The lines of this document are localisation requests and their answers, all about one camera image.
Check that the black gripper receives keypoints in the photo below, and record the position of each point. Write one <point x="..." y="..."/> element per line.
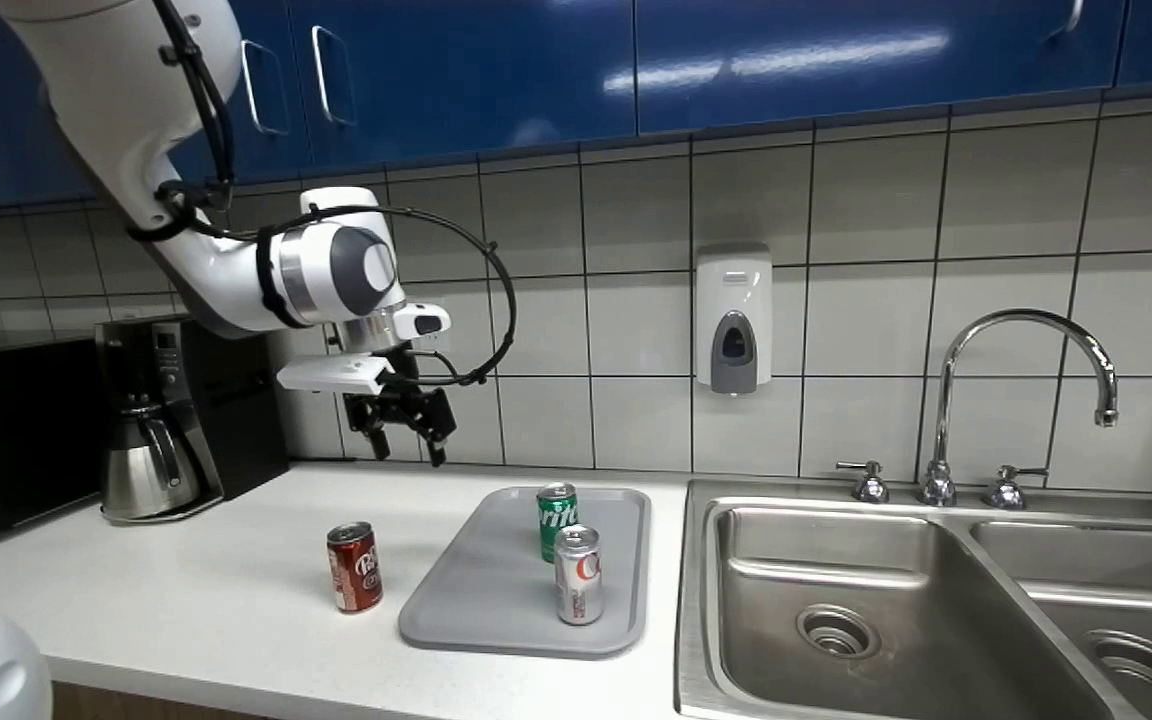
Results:
<point x="403" y="400"/>

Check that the red soda can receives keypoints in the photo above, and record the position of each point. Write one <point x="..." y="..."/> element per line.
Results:
<point x="355" y="575"/>

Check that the green soda can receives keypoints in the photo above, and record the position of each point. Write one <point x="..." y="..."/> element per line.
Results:
<point x="556" y="521"/>

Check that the silver soda can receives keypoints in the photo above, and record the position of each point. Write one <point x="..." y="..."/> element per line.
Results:
<point x="579" y="581"/>

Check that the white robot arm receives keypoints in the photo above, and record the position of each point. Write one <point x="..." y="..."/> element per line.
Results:
<point x="98" y="83"/>

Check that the grey plastic tray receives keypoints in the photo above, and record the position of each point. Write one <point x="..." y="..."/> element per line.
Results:
<point x="497" y="584"/>

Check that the black steel coffee maker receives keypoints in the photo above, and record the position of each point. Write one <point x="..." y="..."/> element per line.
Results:
<point x="236" y="400"/>

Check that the steel coffee carafe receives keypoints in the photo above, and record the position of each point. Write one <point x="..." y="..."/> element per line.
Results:
<point x="140" y="474"/>

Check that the wooden lower cabinet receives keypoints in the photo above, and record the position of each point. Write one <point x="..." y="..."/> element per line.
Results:
<point x="137" y="704"/>

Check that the blue upper cabinets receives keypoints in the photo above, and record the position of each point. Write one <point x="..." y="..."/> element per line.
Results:
<point x="537" y="67"/>

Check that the black microwave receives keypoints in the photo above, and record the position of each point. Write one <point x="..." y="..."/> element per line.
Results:
<point x="18" y="432"/>

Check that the stainless steel double sink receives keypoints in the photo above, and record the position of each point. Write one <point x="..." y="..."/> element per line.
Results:
<point x="760" y="641"/>

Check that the chrome gooseneck faucet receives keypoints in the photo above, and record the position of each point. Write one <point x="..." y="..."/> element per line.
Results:
<point x="1022" y="318"/>

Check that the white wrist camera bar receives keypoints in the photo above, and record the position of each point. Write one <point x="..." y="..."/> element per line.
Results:
<point x="330" y="373"/>

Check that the white wall soap dispenser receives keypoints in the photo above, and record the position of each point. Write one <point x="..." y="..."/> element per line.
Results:
<point x="735" y="303"/>

